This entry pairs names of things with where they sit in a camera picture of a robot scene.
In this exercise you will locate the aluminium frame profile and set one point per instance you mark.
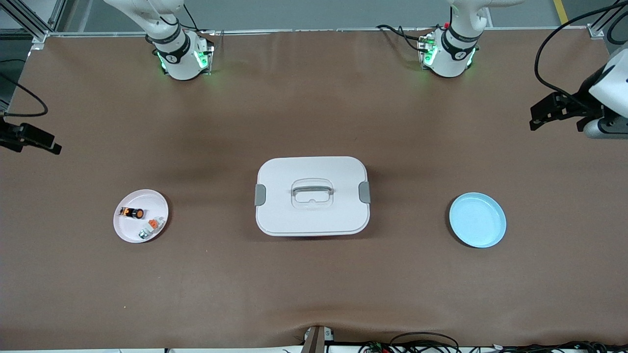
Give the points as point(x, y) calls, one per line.
point(29, 22)
point(608, 14)

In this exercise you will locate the white lidded storage box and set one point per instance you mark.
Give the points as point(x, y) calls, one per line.
point(314, 220)

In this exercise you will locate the light blue round plate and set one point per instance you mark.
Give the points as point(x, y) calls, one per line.
point(478, 220)

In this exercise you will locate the grey camera stand bracket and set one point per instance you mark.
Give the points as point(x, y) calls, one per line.
point(314, 343)

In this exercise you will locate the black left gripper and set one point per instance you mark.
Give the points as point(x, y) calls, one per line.
point(583, 100)

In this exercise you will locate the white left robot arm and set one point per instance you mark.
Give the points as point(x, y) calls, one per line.
point(451, 61)

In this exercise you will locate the orange black push-button switch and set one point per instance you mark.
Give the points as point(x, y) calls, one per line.
point(132, 213)

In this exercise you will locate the brown table cover mat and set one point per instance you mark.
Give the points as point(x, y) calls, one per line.
point(314, 284)

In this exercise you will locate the white orange terminal connector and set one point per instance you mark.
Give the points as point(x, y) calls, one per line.
point(154, 224)

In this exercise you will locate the pink round plate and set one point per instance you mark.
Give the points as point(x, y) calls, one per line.
point(130, 231)

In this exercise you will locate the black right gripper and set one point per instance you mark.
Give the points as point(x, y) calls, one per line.
point(11, 135)

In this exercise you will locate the grey box latch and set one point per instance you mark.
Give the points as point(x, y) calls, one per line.
point(364, 192)
point(260, 195)

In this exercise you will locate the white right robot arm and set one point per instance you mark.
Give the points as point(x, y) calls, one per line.
point(179, 66)

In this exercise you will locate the silver corner bracket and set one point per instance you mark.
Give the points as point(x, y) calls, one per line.
point(596, 32)
point(38, 41)

